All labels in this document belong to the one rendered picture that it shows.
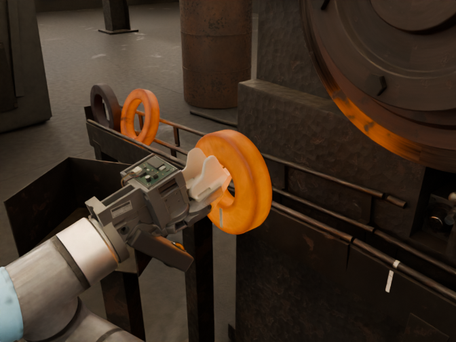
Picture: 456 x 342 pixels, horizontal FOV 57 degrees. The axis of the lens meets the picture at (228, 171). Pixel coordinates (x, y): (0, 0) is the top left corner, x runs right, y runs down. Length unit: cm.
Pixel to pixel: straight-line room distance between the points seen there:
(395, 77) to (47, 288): 44
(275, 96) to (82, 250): 53
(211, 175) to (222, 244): 131
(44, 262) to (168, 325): 107
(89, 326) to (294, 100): 55
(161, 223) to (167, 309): 107
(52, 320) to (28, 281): 6
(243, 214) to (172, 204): 11
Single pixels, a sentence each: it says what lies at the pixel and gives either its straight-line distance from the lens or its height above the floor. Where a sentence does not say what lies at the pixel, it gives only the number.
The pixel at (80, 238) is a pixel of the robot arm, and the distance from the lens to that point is 52.
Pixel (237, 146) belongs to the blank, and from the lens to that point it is 57.
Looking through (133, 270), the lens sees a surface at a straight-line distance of 82.
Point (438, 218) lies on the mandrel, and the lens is 76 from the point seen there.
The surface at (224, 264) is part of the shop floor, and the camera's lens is 176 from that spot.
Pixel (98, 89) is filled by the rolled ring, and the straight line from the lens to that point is 147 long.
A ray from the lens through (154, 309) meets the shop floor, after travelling 161.
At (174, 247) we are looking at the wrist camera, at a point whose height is 77.
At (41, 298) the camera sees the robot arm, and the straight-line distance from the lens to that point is 51.
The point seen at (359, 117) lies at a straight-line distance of 64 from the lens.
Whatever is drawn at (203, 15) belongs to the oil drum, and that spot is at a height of 72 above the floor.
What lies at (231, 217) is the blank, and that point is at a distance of 62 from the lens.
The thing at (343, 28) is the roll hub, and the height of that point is 105.
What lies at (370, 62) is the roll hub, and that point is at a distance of 51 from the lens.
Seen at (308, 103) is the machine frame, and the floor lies 87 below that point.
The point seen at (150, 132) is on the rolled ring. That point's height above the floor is 66.
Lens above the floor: 113
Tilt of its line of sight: 27 degrees down
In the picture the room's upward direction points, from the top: straight up
